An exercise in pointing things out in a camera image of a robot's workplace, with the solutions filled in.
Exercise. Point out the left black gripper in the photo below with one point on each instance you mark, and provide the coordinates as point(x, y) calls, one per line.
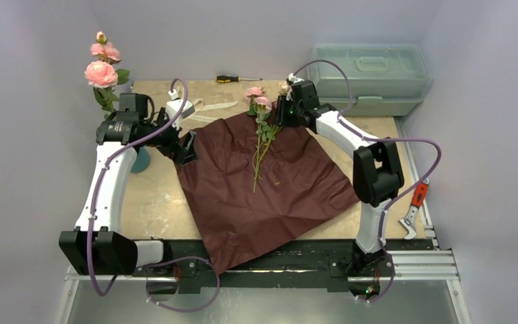
point(179, 153)

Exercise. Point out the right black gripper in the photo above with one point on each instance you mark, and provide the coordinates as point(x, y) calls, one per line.
point(283, 109)

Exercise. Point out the small pink rose stem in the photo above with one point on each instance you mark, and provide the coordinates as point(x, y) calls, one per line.
point(260, 109)

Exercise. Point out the cream printed ribbon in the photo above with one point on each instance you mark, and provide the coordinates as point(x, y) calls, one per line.
point(200, 106)

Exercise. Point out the dark maroon wrapping paper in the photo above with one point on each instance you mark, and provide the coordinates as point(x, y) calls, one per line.
point(237, 225)

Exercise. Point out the large pink rose stem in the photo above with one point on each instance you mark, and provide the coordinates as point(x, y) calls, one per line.
point(103, 75)

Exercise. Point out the mauve rose leafy stem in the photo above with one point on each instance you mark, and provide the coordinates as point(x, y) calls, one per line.
point(281, 89)

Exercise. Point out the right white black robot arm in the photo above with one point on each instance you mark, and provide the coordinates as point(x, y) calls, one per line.
point(377, 171)

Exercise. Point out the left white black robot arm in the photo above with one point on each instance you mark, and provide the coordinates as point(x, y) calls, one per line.
point(95, 244)

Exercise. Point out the teal cylindrical vase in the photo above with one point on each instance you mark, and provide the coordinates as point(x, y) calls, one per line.
point(142, 161)

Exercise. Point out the yellow black screwdriver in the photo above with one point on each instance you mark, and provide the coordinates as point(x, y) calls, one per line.
point(223, 79)

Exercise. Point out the green translucent plastic toolbox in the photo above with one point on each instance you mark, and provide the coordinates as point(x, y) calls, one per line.
point(387, 80)

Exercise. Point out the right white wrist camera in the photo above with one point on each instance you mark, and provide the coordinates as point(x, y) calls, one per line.
point(292, 79)

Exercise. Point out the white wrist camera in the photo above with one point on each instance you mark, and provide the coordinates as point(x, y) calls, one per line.
point(292, 79)
point(177, 111)

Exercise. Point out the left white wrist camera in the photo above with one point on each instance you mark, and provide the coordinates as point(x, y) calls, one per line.
point(177, 111)

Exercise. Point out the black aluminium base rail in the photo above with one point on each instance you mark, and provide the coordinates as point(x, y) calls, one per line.
point(320, 264)

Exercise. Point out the orange handled utility knife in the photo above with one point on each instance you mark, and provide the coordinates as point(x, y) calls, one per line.
point(408, 222)

